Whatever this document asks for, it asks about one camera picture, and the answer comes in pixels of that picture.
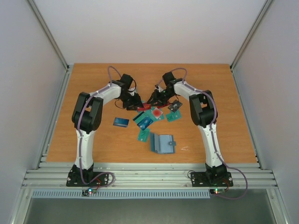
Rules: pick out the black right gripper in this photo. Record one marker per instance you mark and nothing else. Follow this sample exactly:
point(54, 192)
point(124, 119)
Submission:
point(159, 98)

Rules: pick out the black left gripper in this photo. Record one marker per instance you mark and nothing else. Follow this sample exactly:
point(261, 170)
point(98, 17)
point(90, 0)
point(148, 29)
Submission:
point(137, 103)

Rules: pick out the teal card with signature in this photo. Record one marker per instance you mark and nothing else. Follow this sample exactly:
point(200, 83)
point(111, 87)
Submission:
point(143, 135)

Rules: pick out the teal leather card holder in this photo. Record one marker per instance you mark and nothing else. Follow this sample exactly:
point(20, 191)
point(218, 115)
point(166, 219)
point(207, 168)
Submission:
point(162, 144)

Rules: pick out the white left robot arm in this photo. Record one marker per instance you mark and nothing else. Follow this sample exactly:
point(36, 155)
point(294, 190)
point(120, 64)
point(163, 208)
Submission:
point(87, 114)

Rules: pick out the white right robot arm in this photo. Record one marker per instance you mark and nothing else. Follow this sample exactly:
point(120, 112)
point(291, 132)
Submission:
point(203, 114)

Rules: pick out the white card red circle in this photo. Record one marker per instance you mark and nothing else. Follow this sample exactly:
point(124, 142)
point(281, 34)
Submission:
point(157, 114)

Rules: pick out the teal card under pile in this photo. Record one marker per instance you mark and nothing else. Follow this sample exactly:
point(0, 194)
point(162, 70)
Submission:
point(140, 116)

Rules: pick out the black VIP card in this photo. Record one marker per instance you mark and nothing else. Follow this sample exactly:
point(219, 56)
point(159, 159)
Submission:
point(175, 105)

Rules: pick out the teal card right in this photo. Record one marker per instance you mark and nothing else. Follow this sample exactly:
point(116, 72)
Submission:
point(172, 116)

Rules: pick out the dark blue card left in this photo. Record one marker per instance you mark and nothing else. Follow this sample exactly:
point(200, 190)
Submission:
point(121, 122)

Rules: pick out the blue card near centre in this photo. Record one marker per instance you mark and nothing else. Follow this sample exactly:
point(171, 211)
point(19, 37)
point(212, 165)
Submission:
point(145, 122)

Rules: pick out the left controller board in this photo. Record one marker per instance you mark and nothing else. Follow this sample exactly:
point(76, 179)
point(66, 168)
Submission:
point(88, 192)

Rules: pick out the controller board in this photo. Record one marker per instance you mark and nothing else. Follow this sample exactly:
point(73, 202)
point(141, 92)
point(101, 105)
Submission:
point(218, 191)
point(88, 192)

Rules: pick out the right controller board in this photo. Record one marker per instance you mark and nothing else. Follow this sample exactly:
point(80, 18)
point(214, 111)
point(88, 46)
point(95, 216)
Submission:
point(218, 191)

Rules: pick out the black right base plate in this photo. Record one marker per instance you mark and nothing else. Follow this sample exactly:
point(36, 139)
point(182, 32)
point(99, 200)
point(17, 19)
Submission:
point(200, 179)

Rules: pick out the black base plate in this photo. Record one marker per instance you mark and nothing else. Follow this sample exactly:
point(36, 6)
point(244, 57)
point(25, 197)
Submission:
point(97, 178)
point(200, 179)

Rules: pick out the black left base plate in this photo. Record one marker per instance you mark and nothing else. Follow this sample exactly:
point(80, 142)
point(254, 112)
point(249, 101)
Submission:
point(97, 178)

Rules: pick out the grey slotted cable duct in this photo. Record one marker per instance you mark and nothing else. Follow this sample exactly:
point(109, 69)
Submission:
point(124, 194)

